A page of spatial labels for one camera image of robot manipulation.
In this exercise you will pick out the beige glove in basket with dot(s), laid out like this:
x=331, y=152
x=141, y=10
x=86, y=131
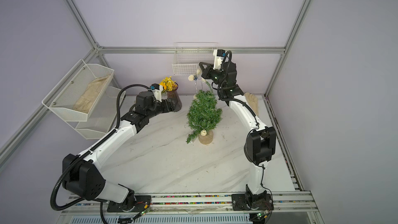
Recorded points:
x=86, y=101

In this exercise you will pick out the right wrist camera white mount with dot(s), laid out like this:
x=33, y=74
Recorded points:
x=219, y=55

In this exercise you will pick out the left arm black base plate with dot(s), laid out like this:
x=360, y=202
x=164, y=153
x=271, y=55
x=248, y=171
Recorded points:
x=136, y=203

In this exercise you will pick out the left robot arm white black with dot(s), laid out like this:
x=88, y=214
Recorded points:
x=81, y=178

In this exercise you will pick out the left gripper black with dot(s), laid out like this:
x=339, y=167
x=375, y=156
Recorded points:
x=171, y=107

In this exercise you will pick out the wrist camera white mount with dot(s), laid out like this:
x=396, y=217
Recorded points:
x=219, y=55
x=157, y=90

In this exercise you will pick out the white mesh wall basket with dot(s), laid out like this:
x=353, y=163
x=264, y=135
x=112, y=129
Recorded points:
x=102, y=117
x=61, y=99

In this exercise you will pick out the small green christmas tree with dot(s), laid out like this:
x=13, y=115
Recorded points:
x=203, y=115

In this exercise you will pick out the lower white mesh wall basket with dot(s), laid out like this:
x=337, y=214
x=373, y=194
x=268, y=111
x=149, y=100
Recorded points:
x=102, y=117

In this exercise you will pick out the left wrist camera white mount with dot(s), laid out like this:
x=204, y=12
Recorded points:
x=157, y=90

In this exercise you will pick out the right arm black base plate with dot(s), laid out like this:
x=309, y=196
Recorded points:
x=247, y=202

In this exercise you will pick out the upper white mesh wall basket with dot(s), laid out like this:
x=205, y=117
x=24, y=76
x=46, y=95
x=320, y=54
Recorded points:
x=61, y=99

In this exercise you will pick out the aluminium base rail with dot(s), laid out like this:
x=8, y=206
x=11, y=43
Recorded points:
x=297, y=207

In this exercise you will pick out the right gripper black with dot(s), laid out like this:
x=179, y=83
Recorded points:
x=206, y=71

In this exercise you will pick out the white wire basket back wall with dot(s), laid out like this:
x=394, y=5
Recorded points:
x=188, y=55

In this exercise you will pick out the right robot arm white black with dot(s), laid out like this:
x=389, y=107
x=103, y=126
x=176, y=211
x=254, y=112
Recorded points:
x=260, y=144

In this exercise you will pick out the aluminium frame profile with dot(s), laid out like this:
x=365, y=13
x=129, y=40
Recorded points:
x=97, y=52

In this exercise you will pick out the yellow sunflower bouquet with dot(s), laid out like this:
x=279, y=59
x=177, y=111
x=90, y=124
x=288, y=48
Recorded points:
x=168, y=85

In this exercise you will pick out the beige glove on table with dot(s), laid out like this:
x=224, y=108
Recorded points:
x=252, y=101

